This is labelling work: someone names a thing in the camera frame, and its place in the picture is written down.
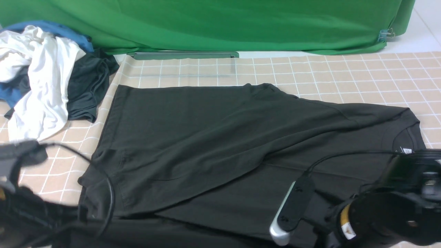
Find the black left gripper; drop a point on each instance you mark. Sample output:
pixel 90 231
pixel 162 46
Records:
pixel 14 156

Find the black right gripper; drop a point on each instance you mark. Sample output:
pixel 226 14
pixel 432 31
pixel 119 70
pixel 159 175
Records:
pixel 417 172

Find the dark gray long-sleeved shirt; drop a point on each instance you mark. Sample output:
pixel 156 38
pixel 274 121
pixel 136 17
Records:
pixel 208 167

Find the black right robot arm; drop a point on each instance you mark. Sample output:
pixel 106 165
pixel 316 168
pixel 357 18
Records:
pixel 402 205

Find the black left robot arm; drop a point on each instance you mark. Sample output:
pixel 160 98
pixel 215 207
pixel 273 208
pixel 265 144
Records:
pixel 27 220

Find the white crumpled shirt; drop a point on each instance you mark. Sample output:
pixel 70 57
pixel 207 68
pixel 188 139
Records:
pixel 42 112

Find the blue crumpled garment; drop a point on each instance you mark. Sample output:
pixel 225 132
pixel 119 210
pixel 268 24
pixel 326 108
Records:
pixel 62 32

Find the dark teal crumpled garment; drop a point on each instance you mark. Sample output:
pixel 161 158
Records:
pixel 87 86

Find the beige checkered tablecloth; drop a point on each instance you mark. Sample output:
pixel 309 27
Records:
pixel 409 79

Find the teal binder clip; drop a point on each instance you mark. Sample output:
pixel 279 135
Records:
pixel 385 34

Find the gray-green metal bar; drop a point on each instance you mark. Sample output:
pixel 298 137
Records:
pixel 168 55

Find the green backdrop cloth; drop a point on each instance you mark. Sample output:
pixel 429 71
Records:
pixel 324 27

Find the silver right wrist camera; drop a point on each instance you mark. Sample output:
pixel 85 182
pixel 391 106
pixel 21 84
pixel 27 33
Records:
pixel 292 210

